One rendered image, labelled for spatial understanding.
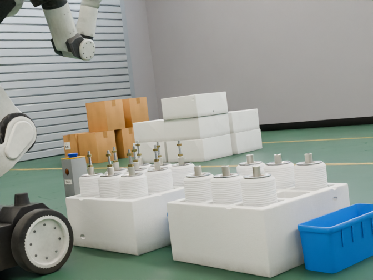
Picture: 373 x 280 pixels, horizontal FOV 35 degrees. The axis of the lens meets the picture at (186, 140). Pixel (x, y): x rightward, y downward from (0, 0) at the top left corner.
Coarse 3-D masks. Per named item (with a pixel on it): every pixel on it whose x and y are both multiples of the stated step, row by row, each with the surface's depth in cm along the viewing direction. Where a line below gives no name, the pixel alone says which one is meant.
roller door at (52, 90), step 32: (0, 32) 723; (32, 32) 754; (96, 32) 828; (0, 64) 719; (32, 64) 752; (64, 64) 787; (96, 64) 825; (128, 64) 872; (32, 96) 750; (64, 96) 785; (96, 96) 823; (128, 96) 866; (64, 128) 782
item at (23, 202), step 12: (24, 192) 190; (0, 204) 211; (12, 204) 192; (24, 204) 187; (36, 204) 187; (0, 216) 187; (12, 216) 182; (0, 228) 178; (12, 228) 181; (0, 240) 177; (0, 252) 177; (0, 264) 177; (12, 264) 180
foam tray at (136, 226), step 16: (160, 192) 203; (176, 192) 205; (80, 208) 212; (96, 208) 205; (112, 208) 199; (128, 208) 192; (144, 208) 195; (160, 208) 200; (80, 224) 213; (96, 224) 206; (112, 224) 200; (128, 224) 193; (144, 224) 194; (160, 224) 199; (80, 240) 215; (96, 240) 208; (112, 240) 201; (128, 240) 195; (144, 240) 194; (160, 240) 199
